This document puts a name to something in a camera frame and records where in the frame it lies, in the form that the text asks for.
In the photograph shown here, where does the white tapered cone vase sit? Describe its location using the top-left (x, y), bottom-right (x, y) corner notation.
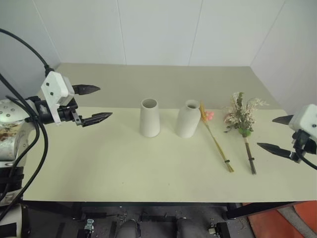
top-left (140, 98), bottom-right (160, 138)

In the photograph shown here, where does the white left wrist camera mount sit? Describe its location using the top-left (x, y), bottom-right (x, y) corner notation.
top-left (40, 71), bottom-right (75, 127)

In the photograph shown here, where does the dark rounded robot foot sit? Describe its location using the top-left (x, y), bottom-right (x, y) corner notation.
top-left (117, 219), bottom-right (138, 238)

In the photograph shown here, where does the yellow wheat and pink bouquet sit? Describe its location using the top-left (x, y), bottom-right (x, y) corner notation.
top-left (199, 100), bottom-right (235, 173)

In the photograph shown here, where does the orange floor mat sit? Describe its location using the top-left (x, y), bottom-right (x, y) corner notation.
top-left (241, 200), bottom-right (317, 238)

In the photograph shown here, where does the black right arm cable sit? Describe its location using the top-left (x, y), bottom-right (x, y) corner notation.
top-left (294, 133), bottom-right (317, 171)

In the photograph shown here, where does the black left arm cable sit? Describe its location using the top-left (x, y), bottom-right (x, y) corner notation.
top-left (0, 28), bottom-right (54, 219)

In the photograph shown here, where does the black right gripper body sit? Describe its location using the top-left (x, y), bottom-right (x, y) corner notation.
top-left (290, 129), bottom-right (317, 164)

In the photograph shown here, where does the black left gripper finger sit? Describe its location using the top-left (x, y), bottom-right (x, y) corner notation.
top-left (72, 84), bottom-right (101, 96)
top-left (81, 112), bottom-right (113, 128)

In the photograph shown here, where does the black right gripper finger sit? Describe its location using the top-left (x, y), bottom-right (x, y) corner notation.
top-left (257, 142), bottom-right (293, 160)
top-left (271, 115), bottom-right (295, 126)

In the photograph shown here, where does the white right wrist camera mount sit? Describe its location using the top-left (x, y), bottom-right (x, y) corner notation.
top-left (288, 104), bottom-right (317, 136)

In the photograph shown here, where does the black table frame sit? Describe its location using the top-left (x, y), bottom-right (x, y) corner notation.
top-left (21, 201), bottom-right (304, 238)

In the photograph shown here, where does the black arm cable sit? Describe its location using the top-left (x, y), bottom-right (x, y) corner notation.
top-left (0, 28), bottom-right (54, 219)
top-left (294, 133), bottom-right (317, 171)

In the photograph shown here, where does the white bottle-shaped vase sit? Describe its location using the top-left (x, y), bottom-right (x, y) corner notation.
top-left (175, 99), bottom-right (201, 139)

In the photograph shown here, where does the dried white flower bouquet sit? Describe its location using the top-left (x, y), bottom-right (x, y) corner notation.
top-left (221, 92), bottom-right (270, 175)

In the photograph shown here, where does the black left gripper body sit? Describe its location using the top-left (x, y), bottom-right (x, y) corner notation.
top-left (57, 97), bottom-right (83, 126)

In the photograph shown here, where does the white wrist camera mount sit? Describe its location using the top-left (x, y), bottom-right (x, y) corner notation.
top-left (288, 104), bottom-right (317, 136)
top-left (40, 71), bottom-right (75, 127)

